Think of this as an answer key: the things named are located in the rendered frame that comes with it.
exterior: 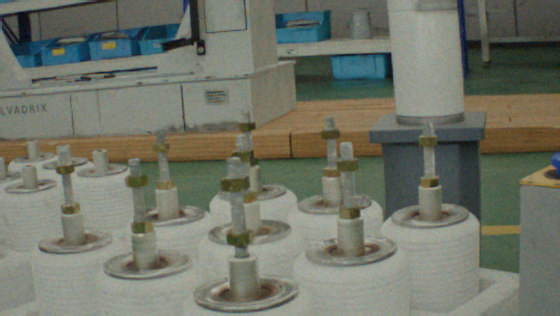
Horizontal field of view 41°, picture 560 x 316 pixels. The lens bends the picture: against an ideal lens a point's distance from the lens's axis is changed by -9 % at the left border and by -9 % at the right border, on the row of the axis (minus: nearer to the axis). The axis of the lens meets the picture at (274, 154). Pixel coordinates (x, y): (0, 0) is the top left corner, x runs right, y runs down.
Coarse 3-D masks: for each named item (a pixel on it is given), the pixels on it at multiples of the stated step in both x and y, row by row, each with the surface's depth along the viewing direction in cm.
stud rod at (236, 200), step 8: (232, 160) 54; (232, 168) 54; (240, 168) 55; (232, 176) 54; (240, 176) 55; (232, 192) 55; (240, 192) 55; (232, 200) 55; (240, 200) 55; (232, 208) 55; (240, 208) 55; (232, 216) 55; (240, 216) 55; (240, 224) 55; (240, 232) 55; (240, 248) 55; (248, 248) 56; (240, 256) 55
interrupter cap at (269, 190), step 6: (264, 186) 91; (270, 186) 91; (276, 186) 91; (282, 186) 90; (222, 192) 90; (228, 192) 89; (264, 192) 90; (270, 192) 88; (276, 192) 88; (282, 192) 87; (222, 198) 87; (228, 198) 86; (258, 198) 86; (264, 198) 86; (270, 198) 86
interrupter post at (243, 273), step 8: (232, 256) 56; (248, 256) 55; (256, 256) 56; (232, 264) 55; (240, 264) 55; (248, 264) 55; (256, 264) 55; (232, 272) 55; (240, 272) 55; (248, 272) 55; (256, 272) 55; (232, 280) 55; (240, 280) 55; (248, 280) 55; (256, 280) 55; (232, 288) 56; (240, 288) 55; (248, 288) 55; (256, 288) 55; (232, 296) 56; (240, 296) 55; (248, 296) 55; (256, 296) 56
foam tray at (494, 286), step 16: (480, 272) 77; (496, 272) 76; (480, 288) 76; (496, 288) 72; (512, 288) 71; (32, 304) 77; (464, 304) 69; (480, 304) 68; (496, 304) 68; (512, 304) 71
